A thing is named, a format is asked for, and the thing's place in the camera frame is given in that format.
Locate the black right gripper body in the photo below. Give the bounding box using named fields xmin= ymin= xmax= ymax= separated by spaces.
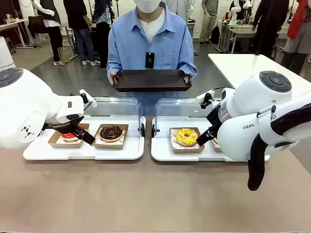
xmin=206 ymin=100 xmax=223 ymax=131

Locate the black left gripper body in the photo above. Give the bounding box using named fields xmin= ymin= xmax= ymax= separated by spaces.
xmin=42 ymin=114 xmax=85 ymax=133

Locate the black serving tray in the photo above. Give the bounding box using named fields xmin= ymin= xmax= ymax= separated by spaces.
xmin=112 ymin=69 xmax=193 ymax=93

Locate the red glazed donut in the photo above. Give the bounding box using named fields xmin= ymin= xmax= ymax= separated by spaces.
xmin=61 ymin=132 xmax=80 ymax=143

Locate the sprinkled chocolate donut in tray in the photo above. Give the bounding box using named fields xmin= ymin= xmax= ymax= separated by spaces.
xmin=210 ymin=138 xmax=223 ymax=153

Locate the red donut in cardboard tray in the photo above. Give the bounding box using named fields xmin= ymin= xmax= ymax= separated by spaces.
xmin=48 ymin=123 xmax=90 ymax=149

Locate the yellow donut in cardboard tray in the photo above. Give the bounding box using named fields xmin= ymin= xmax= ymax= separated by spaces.
xmin=169 ymin=127 xmax=205 ymax=154

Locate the yellow sprinkled donut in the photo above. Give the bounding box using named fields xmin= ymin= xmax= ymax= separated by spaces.
xmin=175 ymin=128 xmax=199 ymax=146

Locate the person in black vest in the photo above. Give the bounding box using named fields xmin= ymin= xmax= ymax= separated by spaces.
xmin=33 ymin=0 xmax=66 ymax=67

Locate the person in blue shirt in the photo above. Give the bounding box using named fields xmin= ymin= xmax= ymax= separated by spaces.
xmin=106 ymin=0 xmax=199 ymax=117

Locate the person in khaki trousers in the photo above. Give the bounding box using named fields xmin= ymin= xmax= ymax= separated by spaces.
xmin=199 ymin=0 xmax=219 ymax=46

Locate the person in patterned top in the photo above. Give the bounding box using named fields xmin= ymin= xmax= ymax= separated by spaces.
xmin=92 ymin=0 xmax=115 ymax=68

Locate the person in black clothes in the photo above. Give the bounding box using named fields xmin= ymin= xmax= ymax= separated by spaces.
xmin=251 ymin=0 xmax=294 ymax=59

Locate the person in black tee jeans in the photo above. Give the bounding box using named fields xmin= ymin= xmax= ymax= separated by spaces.
xmin=63 ymin=0 xmax=101 ymax=67

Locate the person with red scarf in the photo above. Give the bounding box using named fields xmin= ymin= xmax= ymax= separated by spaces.
xmin=280 ymin=0 xmax=311 ymax=75

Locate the person's left hand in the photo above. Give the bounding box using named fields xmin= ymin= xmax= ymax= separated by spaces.
xmin=183 ymin=71 xmax=195 ymax=84

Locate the person's right hand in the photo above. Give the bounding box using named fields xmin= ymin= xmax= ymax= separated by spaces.
xmin=109 ymin=71 xmax=121 ymax=86

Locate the white display tray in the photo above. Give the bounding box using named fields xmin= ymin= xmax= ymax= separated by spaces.
xmin=23 ymin=115 xmax=146 ymax=161
xmin=150 ymin=116 xmax=270 ymax=162

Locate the clear hinged display lid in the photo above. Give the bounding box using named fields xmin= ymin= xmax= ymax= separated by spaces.
xmin=84 ymin=96 xmax=146 ymax=138
xmin=152 ymin=98 xmax=222 ymax=138

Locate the white table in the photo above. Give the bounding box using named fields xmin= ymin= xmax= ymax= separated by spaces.
xmin=208 ymin=53 xmax=311 ymax=92

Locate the black backpack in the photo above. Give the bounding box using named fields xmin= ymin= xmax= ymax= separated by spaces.
xmin=210 ymin=24 xmax=221 ymax=46

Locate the black name badge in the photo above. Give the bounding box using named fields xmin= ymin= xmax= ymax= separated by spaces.
xmin=145 ymin=51 xmax=156 ymax=69

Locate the white cylindrical air purifier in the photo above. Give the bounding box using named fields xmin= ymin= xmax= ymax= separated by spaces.
xmin=0 ymin=36 xmax=16 ymax=71

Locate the grey background workbench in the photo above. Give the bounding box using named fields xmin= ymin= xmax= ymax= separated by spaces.
xmin=216 ymin=19 xmax=258 ymax=54

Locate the black office chair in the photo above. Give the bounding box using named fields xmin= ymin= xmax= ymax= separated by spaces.
xmin=27 ymin=16 xmax=48 ymax=48

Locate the small white background robot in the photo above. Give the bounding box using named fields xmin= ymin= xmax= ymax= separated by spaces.
xmin=229 ymin=0 xmax=252 ymax=26

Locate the white background desk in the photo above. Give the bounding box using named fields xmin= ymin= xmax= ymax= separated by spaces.
xmin=0 ymin=18 xmax=34 ymax=49

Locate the white face mask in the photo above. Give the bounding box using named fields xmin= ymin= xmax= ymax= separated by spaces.
xmin=133 ymin=0 xmax=162 ymax=13

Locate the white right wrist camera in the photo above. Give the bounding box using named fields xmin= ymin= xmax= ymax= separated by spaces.
xmin=195 ymin=89 xmax=216 ymax=109

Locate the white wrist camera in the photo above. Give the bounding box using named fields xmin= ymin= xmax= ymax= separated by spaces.
xmin=195 ymin=89 xmax=216 ymax=109
xmin=79 ymin=89 xmax=97 ymax=109

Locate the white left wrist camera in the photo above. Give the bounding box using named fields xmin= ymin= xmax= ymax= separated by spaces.
xmin=79 ymin=89 xmax=97 ymax=109

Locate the black cable sleeve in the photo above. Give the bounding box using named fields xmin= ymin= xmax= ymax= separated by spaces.
xmin=247 ymin=103 xmax=311 ymax=191

